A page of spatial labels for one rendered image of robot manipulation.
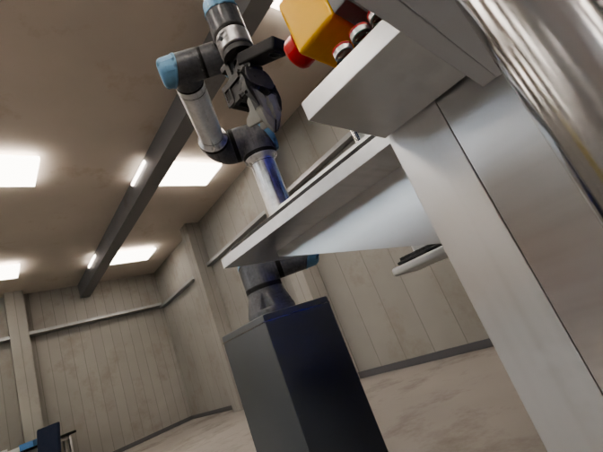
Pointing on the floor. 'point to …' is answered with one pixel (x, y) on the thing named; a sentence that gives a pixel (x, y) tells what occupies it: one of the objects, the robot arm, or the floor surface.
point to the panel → (535, 205)
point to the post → (502, 286)
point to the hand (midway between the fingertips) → (275, 124)
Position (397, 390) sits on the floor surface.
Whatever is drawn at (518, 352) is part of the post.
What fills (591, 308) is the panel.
